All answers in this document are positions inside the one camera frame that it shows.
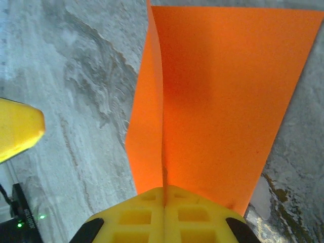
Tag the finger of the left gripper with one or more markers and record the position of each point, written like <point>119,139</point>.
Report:
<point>20,129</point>

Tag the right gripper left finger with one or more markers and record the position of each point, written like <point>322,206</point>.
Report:
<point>134,222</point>

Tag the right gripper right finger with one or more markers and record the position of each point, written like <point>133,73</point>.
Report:
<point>197,222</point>

